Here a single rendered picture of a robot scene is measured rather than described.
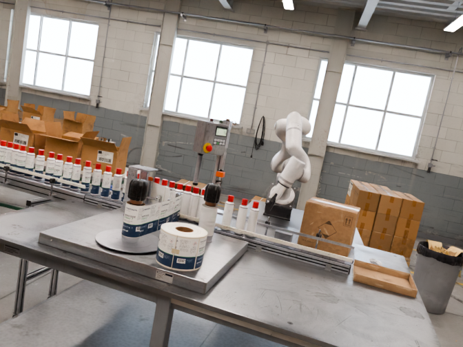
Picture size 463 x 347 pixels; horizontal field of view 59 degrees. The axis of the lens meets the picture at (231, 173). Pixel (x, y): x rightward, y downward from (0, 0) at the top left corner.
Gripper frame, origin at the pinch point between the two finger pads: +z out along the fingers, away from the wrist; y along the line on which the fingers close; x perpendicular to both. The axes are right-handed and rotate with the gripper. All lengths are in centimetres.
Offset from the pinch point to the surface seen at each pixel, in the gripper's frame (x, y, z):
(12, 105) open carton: -437, -286, 164
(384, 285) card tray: 70, 13, -2
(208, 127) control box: -54, 0, -20
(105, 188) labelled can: -92, 3, 48
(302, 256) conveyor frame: 29.7, 4.7, 11.7
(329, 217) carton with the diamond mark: 31.3, -18.7, -10.3
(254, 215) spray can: -4.0, 2.9, 8.3
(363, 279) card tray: 60, 13, 1
